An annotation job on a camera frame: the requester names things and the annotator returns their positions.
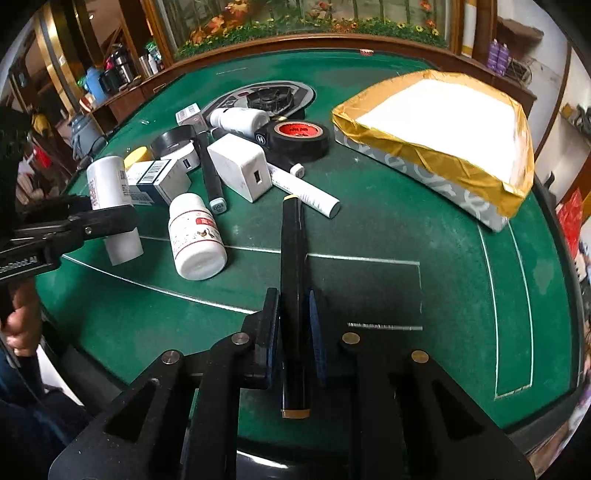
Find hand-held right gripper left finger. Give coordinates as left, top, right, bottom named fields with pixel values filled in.
left=48, top=287, right=282, bottom=480

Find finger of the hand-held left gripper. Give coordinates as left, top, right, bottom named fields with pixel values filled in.
left=21, top=195, right=92, bottom=220
left=60, top=204, right=139, bottom=252

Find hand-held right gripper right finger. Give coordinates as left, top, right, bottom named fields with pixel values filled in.
left=308, top=289, right=536, bottom=480

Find tall white bottle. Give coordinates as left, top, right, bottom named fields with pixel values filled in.
left=86, top=156, right=144, bottom=266

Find blue white medicine box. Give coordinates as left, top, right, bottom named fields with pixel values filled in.
left=124, top=159, right=192, bottom=206

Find black pen with gold ends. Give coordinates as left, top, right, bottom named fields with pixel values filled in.
left=280, top=194, right=312, bottom=421

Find plain black tape roll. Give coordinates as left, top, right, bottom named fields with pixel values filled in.
left=150, top=126, right=208, bottom=158

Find white barcode box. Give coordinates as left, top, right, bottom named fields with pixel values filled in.
left=175, top=104, right=208, bottom=132

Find gold-rimmed grey patterned box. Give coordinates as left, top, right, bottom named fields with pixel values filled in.
left=331, top=70, right=535, bottom=232

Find person's left hand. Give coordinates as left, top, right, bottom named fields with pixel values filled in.
left=4, top=280, right=43, bottom=357

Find yellow round lid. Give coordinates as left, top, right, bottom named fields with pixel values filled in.
left=124, top=147, right=153, bottom=168

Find grey water bucket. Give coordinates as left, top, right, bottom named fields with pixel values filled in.
left=69, top=113, right=100, bottom=158

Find white pill bottle red label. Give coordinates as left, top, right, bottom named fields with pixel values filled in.
left=167, top=193, right=228, bottom=281

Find small white USB charger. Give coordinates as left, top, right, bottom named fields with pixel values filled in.
left=164, top=143, right=200, bottom=175

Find black marker pen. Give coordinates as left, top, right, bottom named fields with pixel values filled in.
left=193, top=129, right=229, bottom=215

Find black appliance box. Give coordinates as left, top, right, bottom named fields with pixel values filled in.
left=99, top=69, right=123, bottom=93

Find white charger adapter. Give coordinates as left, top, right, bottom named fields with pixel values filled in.
left=207, top=134, right=273, bottom=204

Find white printed tube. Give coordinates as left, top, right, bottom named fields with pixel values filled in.
left=268, top=164, right=341, bottom=220

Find person's blue trousers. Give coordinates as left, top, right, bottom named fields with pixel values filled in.
left=0, top=346, right=93, bottom=467

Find gold framed wooden cabinet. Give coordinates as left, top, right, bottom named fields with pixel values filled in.
left=9, top=0, right=153, bottom=121

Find short white bottle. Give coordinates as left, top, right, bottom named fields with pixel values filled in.
left=210, top=107, right=269, bottom=137

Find green packet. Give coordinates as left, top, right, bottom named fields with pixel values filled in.
left=145, top=41, right=164, bottom=72

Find black tape roll red label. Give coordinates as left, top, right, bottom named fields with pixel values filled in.
left=265, top=119, right=331, bottom=162

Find black ribbed knob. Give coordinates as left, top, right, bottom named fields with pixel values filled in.
left=246, top=89, right=295, bottom=112

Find table control panel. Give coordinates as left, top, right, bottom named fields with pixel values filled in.
left=198, top=82, right=317, bottom=121

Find red bag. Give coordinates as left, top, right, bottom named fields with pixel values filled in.
left=556, top=189, right=585, bottom=250

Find curved wooden counter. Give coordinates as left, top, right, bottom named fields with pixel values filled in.
left=81, top=32, right=539, bottom=134

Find purple bottles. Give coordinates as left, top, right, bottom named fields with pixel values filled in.
left=489, top=39, right=511, bottom=75

